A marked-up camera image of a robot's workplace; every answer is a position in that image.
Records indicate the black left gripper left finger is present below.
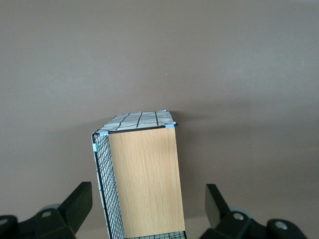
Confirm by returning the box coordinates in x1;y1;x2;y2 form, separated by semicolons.
0;181;93;239

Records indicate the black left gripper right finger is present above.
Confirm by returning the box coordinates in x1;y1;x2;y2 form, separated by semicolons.
205;184;308;239

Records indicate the light wooden shelf insert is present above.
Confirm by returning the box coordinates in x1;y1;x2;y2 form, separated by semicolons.
108;127;185;239

